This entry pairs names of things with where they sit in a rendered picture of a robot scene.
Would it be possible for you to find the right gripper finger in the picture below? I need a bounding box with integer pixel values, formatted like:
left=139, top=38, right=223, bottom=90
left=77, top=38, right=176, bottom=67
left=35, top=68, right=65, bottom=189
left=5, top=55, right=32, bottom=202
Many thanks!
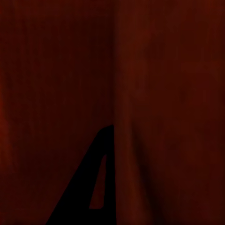
left=46, top=125, right=117, bottom=225

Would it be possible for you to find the storage box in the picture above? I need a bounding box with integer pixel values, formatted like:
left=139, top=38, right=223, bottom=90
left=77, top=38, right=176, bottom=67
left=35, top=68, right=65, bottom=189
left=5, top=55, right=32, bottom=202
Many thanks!
left=0, top=0, right=225, bottom=225

